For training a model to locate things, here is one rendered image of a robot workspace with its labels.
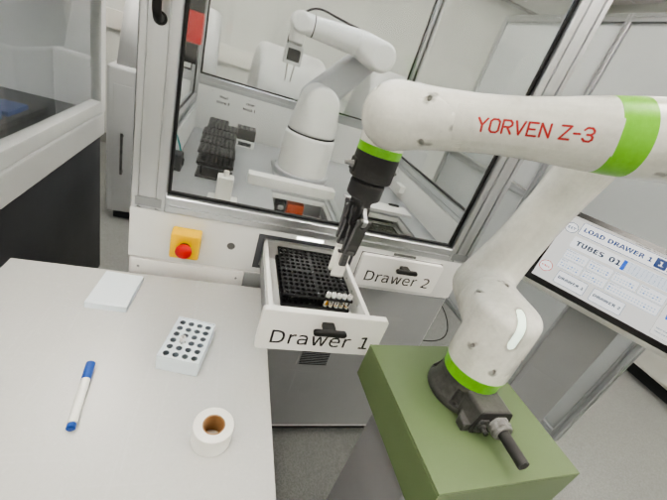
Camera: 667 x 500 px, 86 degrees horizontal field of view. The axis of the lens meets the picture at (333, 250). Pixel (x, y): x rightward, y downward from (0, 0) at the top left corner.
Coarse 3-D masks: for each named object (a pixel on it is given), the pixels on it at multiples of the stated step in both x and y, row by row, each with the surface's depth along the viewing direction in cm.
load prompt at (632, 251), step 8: (584, 224) 125; (584, 232) 124; (592, 232) 123; (600, 232) 122; (592, 240) 122; (600, 240) 122; (608, 240) 121; (616, 240) 120; (624, 240) 119; (616, 248) 119; (624, 248) 118; (632, 248) 118; (640, 248) 117; (632, 256) 117; (640, 256) 116; (648, 256) 116; (656, 256) 115; (648, 264) 115; (656, 264) 114; (664, 264) 113; (664, 272) 113
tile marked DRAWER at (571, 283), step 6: (558, 276) 121; (564, 276) 120; (570, 276) 120; (558, 282) 120; (564, 282) 120; (570, 282) 119; (576, 282) 119; (582, 282) 118; (570, 288) 118; (576, 288) 118; (582, 288) 117; (582, 294) 117
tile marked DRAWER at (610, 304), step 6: (594, 288) 116; (594, 294) 116; (600, 294) 115; (606, 294) 115; (594, 300) 115; (600, 300) 115; (606, 300) 114; (612, 300) 114; (600, 306) 114; (606, 306) 113; (612, 306) 113; (618, 306) 113; (624, 306) 112; (612, 312) 112; (618, 312) 112
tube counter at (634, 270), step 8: (616, 256) 118; (608, 264) 118; (616, 264) 117; (624, 264) 117; (632, 264) 116; (624, 272) 116; (632, 272) 115; (640, 272) 114; (648, 272) 114; (648, 280) 113; (656, 280) 112; (664, 280) 112; (664, 288) 111
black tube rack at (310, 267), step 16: (288, 256) 100; (304, 256) 102; (320, 256) 105; (288, 272) 93; (304, 272) 95; (320, 272) 98; (288, 288) 87; (304, 288) 89; (320, 288) 97; (336, 288) 93; (288, 304) 86; (304, 304) 88; (320, 304) 90
